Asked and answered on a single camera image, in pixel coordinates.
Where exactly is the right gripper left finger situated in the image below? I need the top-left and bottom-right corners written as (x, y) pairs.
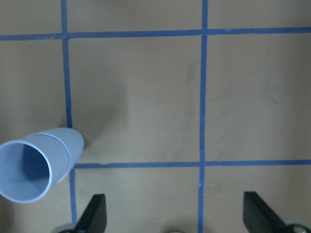
top-left (73, 194), bottom-right (107, 233)

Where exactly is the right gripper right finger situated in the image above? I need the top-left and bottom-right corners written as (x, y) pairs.
top-left (242, 191), bottom-right (291, 233)

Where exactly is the blue cup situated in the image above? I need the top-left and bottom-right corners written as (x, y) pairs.
top-left (43, 128), bottom-right (85, 176)
top-left (0, 135), bottom-right (69, 204)

